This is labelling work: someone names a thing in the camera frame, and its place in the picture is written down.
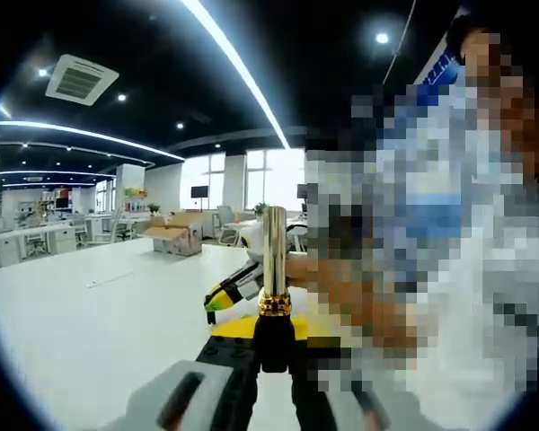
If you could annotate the grey office chair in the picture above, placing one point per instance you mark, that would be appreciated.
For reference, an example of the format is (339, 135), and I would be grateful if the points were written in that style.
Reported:
(227, 224)

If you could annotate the white mesh office chair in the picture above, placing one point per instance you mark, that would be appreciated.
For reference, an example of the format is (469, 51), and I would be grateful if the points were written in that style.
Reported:
(112, 226)

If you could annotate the potted green plant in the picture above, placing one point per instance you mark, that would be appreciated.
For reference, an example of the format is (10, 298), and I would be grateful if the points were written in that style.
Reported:
(260, 208)
(153, 208)

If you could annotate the white ceiling air conditioner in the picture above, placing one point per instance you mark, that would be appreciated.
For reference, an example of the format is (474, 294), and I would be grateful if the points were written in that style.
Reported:
(81, 80)

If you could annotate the black monitor on stand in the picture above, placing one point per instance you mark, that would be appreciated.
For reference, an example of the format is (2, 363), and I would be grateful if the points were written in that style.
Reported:
(200, 192)

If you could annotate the row of white desks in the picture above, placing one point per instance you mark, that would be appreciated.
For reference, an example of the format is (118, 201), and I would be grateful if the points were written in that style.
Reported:
(27, 242)

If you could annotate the open cardboard box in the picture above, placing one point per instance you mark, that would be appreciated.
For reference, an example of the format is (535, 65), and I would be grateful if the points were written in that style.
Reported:
(175, 233)

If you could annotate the blue wall poster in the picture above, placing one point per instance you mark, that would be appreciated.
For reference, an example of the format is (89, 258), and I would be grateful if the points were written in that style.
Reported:
(435, 74)

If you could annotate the long ceiling light strip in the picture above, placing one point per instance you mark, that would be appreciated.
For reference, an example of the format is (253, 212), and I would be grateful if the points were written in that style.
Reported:
(241, 67)

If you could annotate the person's right hand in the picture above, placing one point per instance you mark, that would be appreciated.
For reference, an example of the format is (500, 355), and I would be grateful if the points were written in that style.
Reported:
(296, 271)

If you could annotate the person's head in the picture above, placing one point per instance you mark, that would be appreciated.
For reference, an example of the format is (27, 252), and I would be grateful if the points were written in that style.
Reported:
(457, 29)

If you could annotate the curved ceiling light strip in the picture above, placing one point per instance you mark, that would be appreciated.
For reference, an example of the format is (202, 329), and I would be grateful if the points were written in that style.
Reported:
(72, 129)

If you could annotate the black and gold lipstick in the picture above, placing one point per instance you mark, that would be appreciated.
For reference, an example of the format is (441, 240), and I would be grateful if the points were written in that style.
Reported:
(274, 332)

